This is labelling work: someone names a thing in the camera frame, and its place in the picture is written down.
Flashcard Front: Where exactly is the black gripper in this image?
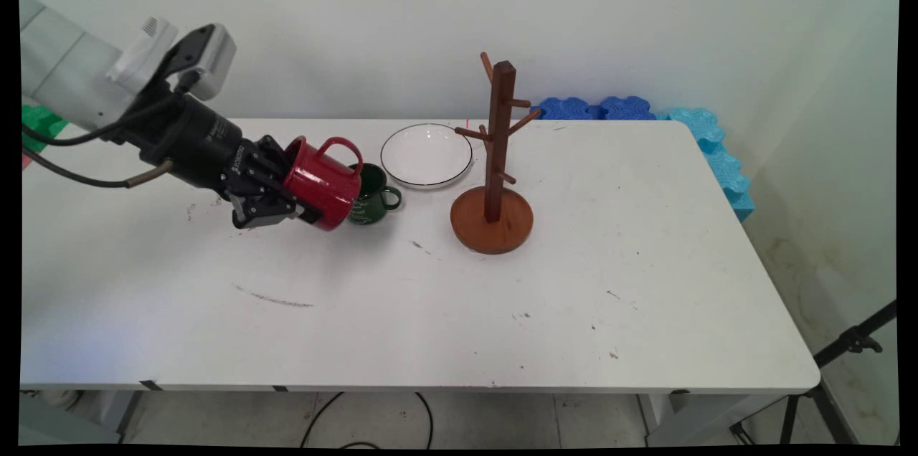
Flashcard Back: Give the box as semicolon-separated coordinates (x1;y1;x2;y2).
117;92;324;230

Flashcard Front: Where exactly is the red enamel mug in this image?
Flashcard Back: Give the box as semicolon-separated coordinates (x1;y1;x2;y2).
282;136;364;232

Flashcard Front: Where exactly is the dark green enamel mug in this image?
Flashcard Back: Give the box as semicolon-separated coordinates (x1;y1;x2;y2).
347;163;403;226

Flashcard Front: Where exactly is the white plate with black rim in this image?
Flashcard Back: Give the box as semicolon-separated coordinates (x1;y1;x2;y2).
380;123;474;191

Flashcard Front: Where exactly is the brown wooden mug tree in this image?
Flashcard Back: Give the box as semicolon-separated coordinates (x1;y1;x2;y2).
450;52;542;255

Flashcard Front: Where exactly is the green foam mat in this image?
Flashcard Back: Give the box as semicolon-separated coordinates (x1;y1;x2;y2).
22;105;70;153

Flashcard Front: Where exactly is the grey metal table leg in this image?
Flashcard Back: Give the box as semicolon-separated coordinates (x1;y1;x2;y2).
20;390;146;445
637;393;793;447

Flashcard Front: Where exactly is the dark blue foam mat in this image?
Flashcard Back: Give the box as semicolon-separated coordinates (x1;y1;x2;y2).
531;97;603;120
600;95;657;120

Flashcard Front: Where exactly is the cyan foam mat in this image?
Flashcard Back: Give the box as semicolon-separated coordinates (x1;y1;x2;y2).
654;107;755;222

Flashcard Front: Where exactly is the black tripod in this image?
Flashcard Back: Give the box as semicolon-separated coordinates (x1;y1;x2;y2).
730;298;899;446

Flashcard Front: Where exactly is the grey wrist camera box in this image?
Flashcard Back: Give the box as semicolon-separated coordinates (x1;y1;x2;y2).
159;23;238;103

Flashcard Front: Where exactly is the thin black camera cable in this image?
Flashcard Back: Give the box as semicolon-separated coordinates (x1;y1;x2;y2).
22;69;202;148

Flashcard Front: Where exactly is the black cable with metal plug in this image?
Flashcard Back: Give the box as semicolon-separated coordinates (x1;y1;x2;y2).
22;146;176;190

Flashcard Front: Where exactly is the black cable on floor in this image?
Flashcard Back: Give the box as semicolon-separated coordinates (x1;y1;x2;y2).
299;391;435;450

